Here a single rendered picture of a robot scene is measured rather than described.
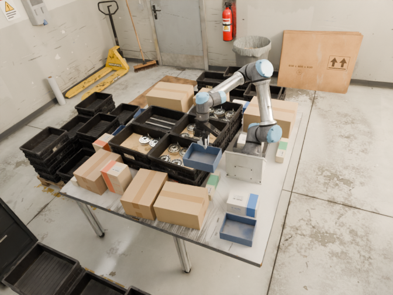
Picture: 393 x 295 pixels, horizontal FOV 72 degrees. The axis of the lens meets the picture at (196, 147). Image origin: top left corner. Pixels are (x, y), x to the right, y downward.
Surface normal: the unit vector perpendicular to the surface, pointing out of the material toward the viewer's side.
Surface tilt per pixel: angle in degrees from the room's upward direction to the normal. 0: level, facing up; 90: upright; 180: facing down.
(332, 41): 81
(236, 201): 0
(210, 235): 0
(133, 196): 0
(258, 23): 90
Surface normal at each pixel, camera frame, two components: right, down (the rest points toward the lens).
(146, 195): -0.10, -0.76
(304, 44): -0.42, 0.51
